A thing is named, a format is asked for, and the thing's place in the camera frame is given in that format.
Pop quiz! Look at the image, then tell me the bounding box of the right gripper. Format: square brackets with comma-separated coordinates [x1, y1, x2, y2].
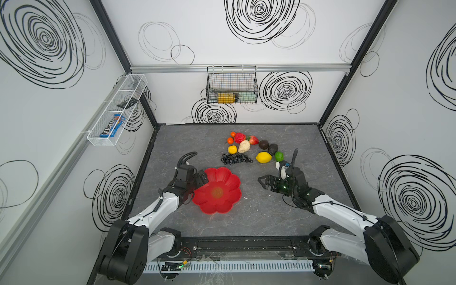
[258, 173, 298, 198]

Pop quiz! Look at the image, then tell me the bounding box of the small yellow lemon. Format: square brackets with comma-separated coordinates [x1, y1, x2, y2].
[228, 145, 238, 154]

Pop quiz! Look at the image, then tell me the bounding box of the dark purple plum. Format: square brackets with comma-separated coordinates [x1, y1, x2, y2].
[258, 140, 270, 150]

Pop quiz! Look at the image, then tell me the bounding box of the beige potato shaped fruit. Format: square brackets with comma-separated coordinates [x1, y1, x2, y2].
[237, 140, 251, 154]

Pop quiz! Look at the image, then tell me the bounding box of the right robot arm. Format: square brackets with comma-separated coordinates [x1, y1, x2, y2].
[258, 166, 420, 285]

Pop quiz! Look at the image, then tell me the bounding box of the dark wrinkled avocado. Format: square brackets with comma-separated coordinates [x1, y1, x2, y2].
[267, 144, 279, 156]

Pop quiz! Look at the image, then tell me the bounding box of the yellow box in basket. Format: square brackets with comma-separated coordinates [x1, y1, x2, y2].
[217, 93, 238, 104]

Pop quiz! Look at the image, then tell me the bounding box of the black remote control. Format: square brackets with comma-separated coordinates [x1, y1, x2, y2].
[117, 98, 138, 110]

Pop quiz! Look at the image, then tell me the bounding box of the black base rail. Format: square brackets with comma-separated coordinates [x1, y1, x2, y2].
[159, 236, 339, 261]

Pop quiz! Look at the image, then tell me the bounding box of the green lime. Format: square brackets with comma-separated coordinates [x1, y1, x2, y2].
[274, 152, 285, 162]

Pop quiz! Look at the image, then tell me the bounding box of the black wire basket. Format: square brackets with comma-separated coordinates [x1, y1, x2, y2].
[205, 71, 259, 105]

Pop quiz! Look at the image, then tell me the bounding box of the white wire shelf basket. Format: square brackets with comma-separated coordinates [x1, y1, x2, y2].
[87, 73, 147, 147]

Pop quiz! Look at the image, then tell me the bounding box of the black grape bunch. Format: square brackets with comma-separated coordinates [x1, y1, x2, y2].
[220, 154, 253, 165]

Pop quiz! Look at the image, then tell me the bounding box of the green box in basket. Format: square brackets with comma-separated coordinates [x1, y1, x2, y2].
[238, 92, 257, 104]

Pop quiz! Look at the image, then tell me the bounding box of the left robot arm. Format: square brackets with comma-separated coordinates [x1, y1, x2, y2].
[87, 164, 209, 285]

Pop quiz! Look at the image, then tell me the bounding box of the white slotted cable duct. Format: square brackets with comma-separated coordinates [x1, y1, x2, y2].
[143, 260, 315, 274]

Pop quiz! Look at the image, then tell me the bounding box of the large yellow lemon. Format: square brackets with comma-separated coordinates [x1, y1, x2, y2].
[255, 152, 272, 164]

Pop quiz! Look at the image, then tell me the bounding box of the blue candy packet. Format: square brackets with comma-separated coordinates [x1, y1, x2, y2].
[99, 114, 125, 138]

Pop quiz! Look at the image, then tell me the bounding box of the red pink apple fruit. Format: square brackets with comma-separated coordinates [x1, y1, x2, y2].
[234, 133, 247, 144]

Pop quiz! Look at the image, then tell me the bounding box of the red strawberry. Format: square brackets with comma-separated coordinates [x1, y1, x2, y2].
[248, 135, 260, 145]

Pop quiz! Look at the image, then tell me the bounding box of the aluminium wall rail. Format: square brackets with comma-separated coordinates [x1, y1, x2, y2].
[131, 64, 352, 73]

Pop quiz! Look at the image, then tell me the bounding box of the red flower shaped bowl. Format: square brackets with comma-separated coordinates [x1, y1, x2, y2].
[192, 167, 242, 214]

